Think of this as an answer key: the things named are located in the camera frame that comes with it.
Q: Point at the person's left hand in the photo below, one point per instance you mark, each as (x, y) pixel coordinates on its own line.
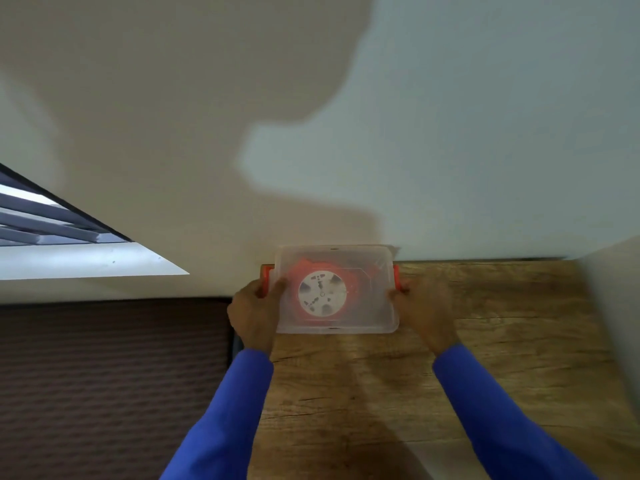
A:
(254, 314)

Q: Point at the person's right hand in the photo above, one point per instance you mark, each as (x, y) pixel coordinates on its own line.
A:
(425, 309)

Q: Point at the person's left thumb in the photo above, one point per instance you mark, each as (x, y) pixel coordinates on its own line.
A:
(278, 289)

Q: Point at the person's right thumb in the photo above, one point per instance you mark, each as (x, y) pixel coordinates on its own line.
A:
(397, 293)

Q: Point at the clear plastic box with red clips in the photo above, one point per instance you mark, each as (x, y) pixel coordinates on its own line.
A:
(334, 289)

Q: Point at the person's left forearm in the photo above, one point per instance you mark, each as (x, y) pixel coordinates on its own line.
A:
(227, 419)

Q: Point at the person's right forearm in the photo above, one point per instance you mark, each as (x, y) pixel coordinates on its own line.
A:
(500, 419)

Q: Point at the white window sill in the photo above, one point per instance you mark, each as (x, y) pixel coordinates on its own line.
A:
(85, 259)

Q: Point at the window with grey bars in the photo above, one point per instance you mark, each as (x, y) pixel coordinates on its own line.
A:
(40, 214)

